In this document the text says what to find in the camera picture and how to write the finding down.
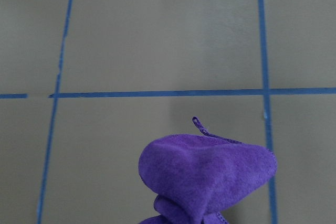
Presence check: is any purple towel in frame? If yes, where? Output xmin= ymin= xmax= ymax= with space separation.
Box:
xmin=138 ymin=117 xmax=277 ymax=223

